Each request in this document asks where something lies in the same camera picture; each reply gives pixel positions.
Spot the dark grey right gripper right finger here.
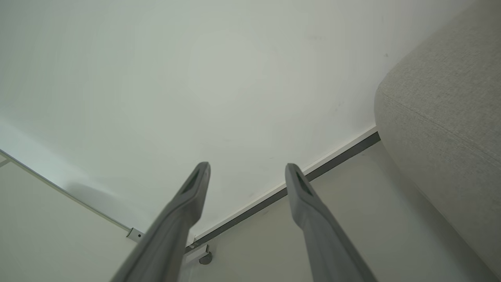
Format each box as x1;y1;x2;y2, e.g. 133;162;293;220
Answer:
285;163;377;282

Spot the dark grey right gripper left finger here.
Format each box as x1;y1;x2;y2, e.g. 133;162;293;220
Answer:
111;162;211;282

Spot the metal floor door stop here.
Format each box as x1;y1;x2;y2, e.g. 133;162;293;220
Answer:
198;245;213;265

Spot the grey fabric sofa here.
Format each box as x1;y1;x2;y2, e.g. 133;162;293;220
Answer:
374;0;501;279

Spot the small metal rail bracket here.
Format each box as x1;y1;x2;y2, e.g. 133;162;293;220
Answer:
126;228;145;243

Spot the thin metal floor rail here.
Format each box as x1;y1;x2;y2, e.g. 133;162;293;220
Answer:
0;149;133;233

